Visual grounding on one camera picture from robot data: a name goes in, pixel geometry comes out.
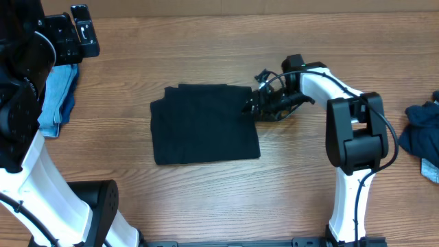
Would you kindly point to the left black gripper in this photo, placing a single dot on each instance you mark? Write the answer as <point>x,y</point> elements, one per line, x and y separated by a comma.
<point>65,38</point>

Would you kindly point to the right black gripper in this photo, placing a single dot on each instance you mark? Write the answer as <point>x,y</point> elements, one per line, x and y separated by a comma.
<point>258,103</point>

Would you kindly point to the black garment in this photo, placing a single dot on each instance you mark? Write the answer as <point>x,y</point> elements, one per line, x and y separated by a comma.
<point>197,123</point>

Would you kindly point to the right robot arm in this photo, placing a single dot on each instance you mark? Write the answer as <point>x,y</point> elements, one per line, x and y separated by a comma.
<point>355,139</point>

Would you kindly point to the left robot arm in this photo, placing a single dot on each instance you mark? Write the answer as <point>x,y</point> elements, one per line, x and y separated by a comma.
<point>56,212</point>

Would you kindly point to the folded light blue jeans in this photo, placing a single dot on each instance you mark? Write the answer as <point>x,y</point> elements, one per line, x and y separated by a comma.
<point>59,99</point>

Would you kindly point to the dark navy garment pile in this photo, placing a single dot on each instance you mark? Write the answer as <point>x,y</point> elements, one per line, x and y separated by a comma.
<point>420,136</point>

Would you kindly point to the light denim fabric piece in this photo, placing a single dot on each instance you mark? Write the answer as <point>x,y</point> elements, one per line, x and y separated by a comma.
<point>429,171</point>

